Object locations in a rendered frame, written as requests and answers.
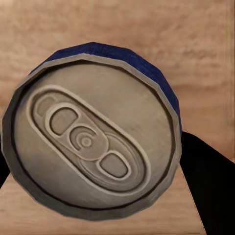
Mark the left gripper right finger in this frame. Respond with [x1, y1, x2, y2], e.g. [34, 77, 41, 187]
[179, 132, 235, 235]

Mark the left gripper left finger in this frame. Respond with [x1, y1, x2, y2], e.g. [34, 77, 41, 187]
[0, 139, 11, 188]

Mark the can of soda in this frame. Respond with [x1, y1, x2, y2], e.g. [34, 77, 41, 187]
[0, 42, 183, 222]

